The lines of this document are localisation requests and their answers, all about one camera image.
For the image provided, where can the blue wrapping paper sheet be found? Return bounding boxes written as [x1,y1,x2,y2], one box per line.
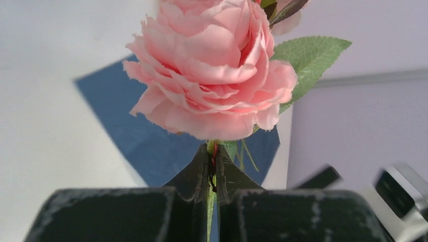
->
[74,55,281,242]

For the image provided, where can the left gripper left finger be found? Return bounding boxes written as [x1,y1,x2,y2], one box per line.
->
[25,144,209,241]

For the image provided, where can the pink fake rose stem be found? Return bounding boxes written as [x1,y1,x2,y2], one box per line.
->
[123,1,351,241]

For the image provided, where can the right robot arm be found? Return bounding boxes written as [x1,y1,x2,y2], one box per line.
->
[293,163,427,241]

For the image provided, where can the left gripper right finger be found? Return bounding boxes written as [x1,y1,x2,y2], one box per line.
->
[216,154,389,241]

